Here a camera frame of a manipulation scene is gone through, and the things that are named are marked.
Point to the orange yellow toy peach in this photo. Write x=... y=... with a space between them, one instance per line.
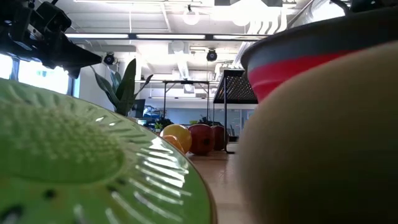
x=173 y=143

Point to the small background potted plant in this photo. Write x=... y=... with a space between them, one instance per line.
x=163 y=122

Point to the black overhead light bar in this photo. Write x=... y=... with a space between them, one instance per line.
x=168 y=36

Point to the red collapsible colander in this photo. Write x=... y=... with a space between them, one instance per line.
x=280 y=74

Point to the white globe ceiling lamp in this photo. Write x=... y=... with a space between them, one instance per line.
x=191 y=17

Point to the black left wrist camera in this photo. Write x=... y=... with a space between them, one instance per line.
x=54 y=17

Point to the red apple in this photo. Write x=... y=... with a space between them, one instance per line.
x=202 y=139

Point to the dark red toy plum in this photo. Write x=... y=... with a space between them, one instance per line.
x=220 y=137

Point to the brown whole kiwi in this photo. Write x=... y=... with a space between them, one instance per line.
x=326 y=140

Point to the black perforated metal stand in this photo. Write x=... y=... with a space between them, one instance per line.
x=236 y=90

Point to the green snake plant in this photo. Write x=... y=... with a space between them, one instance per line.
x=126 y=90

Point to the black round ceiling spotlight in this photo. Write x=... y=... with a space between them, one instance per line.
x=211 y=55
x=109 y=58

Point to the silver air duct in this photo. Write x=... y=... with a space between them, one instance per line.
x=314 y=14

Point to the black metal frame table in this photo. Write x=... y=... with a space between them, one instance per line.
x=186 y=82

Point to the yellow toy lemon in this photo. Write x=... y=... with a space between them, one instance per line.
x=181 y=134

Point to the small black monitor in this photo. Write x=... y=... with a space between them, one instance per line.
x=139 y=108

